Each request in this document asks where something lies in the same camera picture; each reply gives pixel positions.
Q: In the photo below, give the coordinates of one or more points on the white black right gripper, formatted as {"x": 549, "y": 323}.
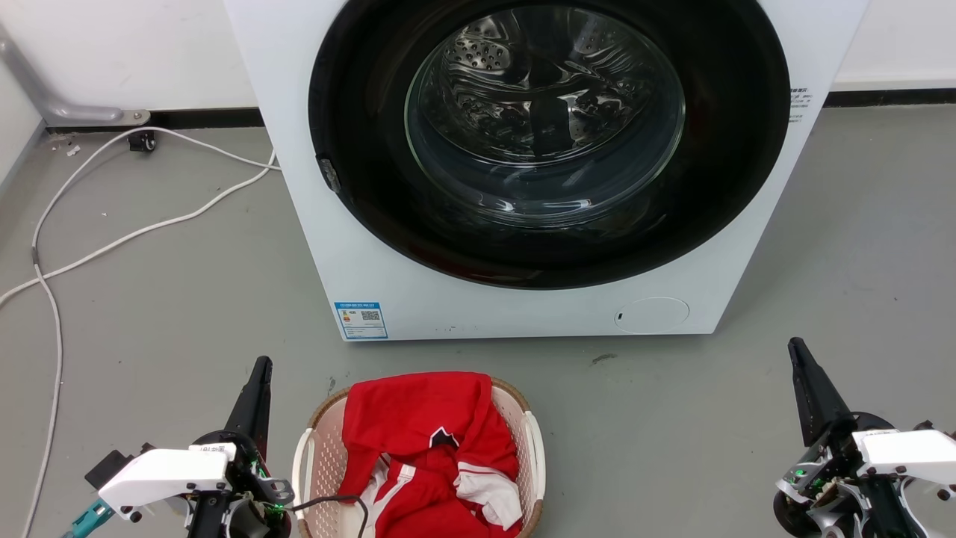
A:
{"x": 907, "y": 452}

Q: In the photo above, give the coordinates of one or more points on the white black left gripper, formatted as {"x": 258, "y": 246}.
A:
{"x": 168, "y": 474}

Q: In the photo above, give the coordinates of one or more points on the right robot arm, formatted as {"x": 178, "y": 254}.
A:
{"x": 881, "y": 512}

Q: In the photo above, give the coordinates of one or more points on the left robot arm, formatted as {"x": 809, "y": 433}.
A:
{"x": 209, "y": 521}

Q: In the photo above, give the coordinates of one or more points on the white plastic laundry basket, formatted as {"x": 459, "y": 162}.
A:
{"x": 321, "y": 467}

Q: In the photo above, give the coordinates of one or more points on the blue energy label sticker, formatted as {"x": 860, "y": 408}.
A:
{"x": 361, "y": 320}

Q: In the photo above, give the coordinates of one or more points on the red and white jersey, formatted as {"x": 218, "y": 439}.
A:
{"x": 411, "y": 418}

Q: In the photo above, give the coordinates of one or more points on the round white filter cover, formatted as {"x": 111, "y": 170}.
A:
{"x": 652, "y": 315}

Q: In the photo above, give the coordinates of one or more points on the teal connector piece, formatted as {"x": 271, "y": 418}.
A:
{"x": 86, "y": 519}

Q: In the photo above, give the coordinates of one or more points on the white front-load washing machine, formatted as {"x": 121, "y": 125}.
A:
{"x": 463, "y": 310}

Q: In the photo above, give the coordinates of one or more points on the small black floor fixture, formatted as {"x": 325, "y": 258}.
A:
{"x": 142, "y": 141}

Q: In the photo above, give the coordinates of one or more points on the small printed text label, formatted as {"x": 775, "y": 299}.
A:
{"x": 801, "y": 104}

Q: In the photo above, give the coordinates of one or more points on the black round washer door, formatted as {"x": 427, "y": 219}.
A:
{"x": 358, "y": 112}

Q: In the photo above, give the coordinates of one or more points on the steel washer drum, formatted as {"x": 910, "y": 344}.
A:
{"x": 515, "y": 67}

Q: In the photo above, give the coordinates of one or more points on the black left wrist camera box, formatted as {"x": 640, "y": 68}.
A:
{"x": 107, "y": 468}

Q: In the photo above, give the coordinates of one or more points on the grey wall pipe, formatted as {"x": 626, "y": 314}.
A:
{"x": 71, "y": 112}

